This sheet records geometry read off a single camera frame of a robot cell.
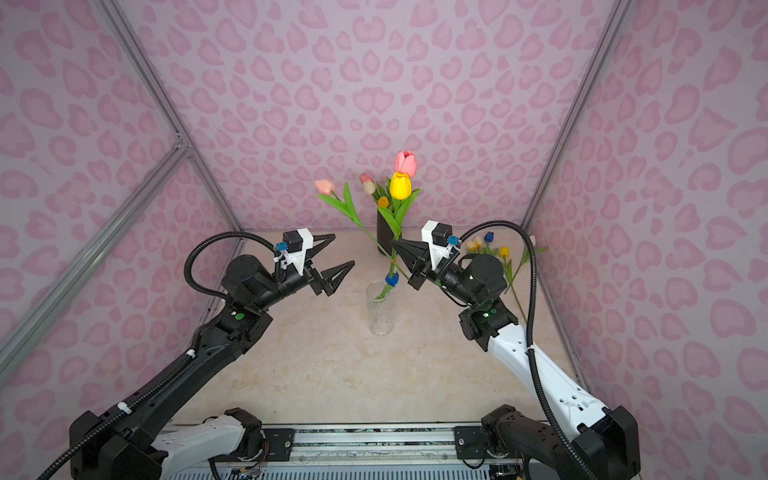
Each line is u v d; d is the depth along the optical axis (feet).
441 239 1.67
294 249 1.76
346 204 2.11
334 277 1.93
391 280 2.51
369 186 2.95
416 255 1.86
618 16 2.28
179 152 2.91
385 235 3.83
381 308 2.66
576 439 1.23
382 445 2.46
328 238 2.17
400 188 1.53
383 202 2.84
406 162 1.51
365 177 3.06
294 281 1.92
